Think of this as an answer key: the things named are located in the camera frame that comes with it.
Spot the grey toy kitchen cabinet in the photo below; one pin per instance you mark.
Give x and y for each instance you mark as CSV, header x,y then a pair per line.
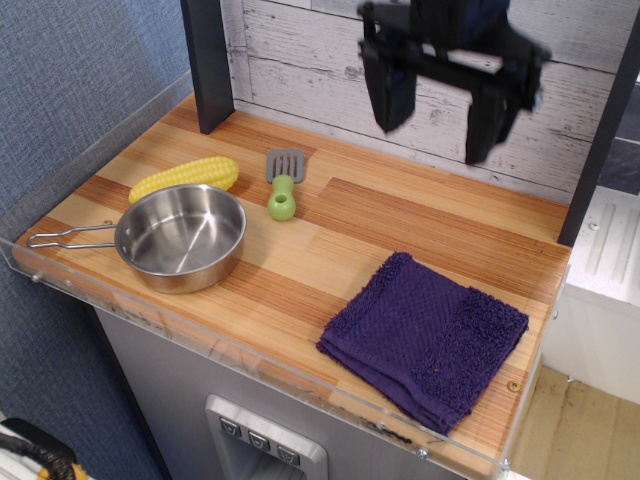
x,y
171,384

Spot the dark upright post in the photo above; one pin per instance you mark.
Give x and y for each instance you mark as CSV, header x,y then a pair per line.
x,y
208,59
615,106

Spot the yellow toy corn cob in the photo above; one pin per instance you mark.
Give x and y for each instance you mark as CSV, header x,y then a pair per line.
x,y
219,171

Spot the dark left upright post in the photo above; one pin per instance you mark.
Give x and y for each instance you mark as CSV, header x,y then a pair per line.
x,y
208,59

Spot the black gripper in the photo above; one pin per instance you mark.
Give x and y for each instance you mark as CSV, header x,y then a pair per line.
x,y
469,45

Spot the dark right upright post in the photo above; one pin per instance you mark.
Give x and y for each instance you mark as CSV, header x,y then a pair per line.
x,y
615,106

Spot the yellow object bottom left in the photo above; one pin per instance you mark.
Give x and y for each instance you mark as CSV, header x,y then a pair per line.
x,y
60,469

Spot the silver dispenser button panel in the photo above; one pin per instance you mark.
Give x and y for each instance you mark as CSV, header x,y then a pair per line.
x,y
250,446

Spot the grey spatula green handle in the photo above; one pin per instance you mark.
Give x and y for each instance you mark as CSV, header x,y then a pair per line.
x,y
284,170

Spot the purple cloth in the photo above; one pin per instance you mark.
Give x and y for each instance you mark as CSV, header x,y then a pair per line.
x,y
428,344

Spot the stainless steel pan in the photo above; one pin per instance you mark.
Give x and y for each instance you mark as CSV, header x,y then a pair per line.
x,y
180,239

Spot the white ribbed sink unit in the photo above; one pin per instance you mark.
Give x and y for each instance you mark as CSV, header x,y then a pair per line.
x,y
593,336

